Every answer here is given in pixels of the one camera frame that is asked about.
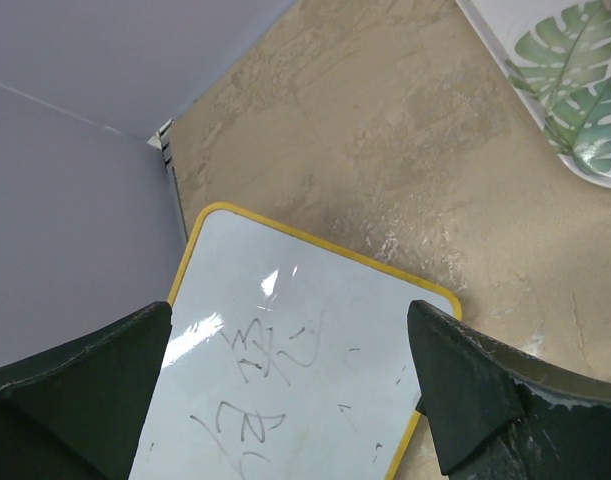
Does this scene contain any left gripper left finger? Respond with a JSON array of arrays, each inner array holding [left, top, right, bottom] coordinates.
[[0, 301, 172, 479]]

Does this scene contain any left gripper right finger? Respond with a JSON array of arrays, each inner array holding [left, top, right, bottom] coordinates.
[[407, 300, 611, 479]]

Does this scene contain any small whiteboard wooden frame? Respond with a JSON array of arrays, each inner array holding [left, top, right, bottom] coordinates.
[[130, 203, 462, 479]]

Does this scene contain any floral serving tray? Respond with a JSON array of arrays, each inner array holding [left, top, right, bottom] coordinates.
[[458, 1, 611, 189]]

